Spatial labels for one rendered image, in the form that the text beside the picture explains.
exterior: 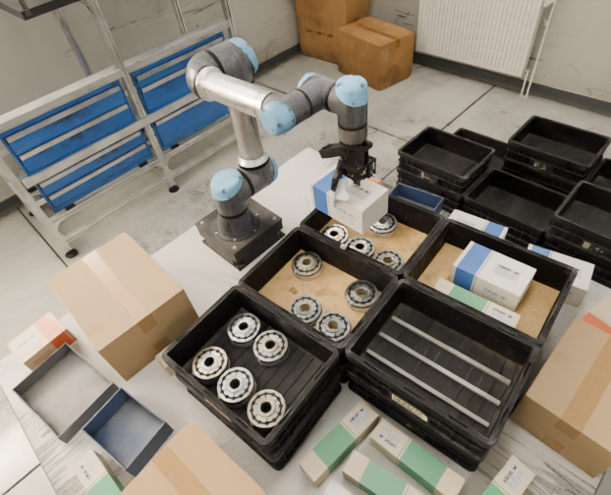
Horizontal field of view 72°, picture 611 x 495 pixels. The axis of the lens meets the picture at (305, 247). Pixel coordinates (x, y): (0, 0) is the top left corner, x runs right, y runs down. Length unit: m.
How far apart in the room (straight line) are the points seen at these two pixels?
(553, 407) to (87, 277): 1.42
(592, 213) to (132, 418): 2.05
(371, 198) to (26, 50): 2.89
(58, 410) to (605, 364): 1.57
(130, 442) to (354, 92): 1.14
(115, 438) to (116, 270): 0.52
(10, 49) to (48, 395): 2.52
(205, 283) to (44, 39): 2.44
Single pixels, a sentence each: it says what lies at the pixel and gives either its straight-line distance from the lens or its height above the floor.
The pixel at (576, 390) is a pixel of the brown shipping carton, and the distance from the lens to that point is 1.28.
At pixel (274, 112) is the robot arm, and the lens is 1.01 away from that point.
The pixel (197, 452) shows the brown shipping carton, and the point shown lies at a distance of 1.18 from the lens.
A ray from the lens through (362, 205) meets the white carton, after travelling 1.18.
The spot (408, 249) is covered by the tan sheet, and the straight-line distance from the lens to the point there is 1.48.
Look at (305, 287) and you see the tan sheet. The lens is 1.38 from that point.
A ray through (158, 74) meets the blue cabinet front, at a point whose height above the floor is 0.81.
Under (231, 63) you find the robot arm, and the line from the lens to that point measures 1.36.
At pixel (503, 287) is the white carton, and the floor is 0.92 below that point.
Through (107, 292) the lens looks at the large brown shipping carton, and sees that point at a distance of 1.51.
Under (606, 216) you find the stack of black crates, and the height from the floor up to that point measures 0.49.
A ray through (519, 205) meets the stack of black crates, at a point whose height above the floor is 0.38.
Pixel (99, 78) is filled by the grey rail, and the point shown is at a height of 0.93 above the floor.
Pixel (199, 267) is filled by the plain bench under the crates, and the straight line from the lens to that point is 1.71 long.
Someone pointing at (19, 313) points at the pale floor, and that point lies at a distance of 3.06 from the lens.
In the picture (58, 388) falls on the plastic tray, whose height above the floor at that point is 0.70.
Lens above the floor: 1.93
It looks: 47 degrees down
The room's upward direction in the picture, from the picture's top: 9 degrees counter-clockwise
